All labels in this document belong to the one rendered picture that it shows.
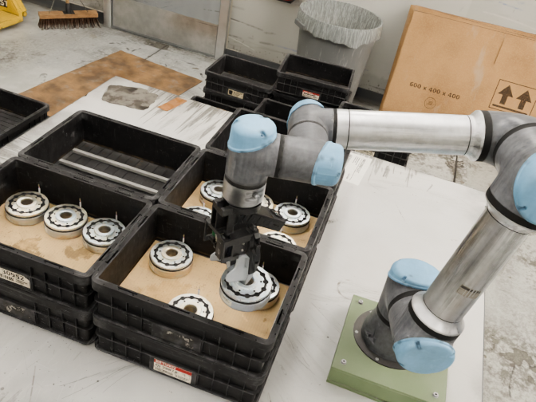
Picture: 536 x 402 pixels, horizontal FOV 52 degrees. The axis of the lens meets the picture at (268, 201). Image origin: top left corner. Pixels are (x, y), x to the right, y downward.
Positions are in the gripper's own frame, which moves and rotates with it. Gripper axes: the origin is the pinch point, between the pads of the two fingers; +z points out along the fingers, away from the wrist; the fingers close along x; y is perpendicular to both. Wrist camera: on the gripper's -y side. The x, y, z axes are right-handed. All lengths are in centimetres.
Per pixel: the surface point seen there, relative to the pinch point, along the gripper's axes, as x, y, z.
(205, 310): -3.9, 4.3, 13.1
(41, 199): -54, 24, 13
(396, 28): -195, -254, 41
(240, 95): -169, -111, 60
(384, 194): -37, -88, 30
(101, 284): -14.1, 23.4, 6.1
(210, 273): -16.2, -4.1, 16.3
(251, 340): 11.6, 3.2, 6.6
